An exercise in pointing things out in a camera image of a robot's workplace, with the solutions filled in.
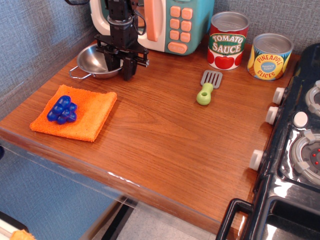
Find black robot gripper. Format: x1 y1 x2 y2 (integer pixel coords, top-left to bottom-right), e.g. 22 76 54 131
95 22 149 81

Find silver metal bowl with handles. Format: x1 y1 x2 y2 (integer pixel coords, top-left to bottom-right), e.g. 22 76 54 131
69 43 123 80

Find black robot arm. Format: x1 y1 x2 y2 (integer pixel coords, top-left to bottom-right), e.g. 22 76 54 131
95 0 149 81

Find white stove knob bottom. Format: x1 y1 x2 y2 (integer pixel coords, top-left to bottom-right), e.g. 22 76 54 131
249 149 264 171

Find white stove knob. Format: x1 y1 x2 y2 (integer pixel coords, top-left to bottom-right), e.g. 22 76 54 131
265 106 279 125
272 87 286 105
249 149 264 171

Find orange folded cloth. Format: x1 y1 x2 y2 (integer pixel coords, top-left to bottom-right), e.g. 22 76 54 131
29 85 117 142

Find teal toy microwave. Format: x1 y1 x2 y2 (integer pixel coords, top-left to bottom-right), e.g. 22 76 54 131
89 0 215 56

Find blue toy grapes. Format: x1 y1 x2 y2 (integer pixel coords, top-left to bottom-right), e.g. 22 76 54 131
46 95 78 125

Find tomato sauce can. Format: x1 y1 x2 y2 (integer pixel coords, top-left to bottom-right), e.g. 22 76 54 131
207 11 250 70

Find pineapple slices can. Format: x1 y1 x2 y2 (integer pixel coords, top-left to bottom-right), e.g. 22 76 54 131
247 33 294 81

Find white stove knob middle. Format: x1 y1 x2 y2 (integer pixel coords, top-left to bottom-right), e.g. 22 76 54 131
265 106 279 125

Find white stove knob top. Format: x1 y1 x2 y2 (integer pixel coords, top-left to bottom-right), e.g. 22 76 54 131
272 87 286 105

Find orange object bottom left corner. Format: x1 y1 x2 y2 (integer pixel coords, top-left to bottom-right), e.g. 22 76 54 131
9 229 36 240

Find black toy stove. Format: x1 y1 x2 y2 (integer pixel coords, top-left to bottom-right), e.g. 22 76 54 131
216 43 320 240

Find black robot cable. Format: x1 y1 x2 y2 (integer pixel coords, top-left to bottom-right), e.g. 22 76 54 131
64 0 147 36

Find green handled toy spatula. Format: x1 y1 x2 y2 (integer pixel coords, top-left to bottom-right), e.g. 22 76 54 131
196 70 223 106

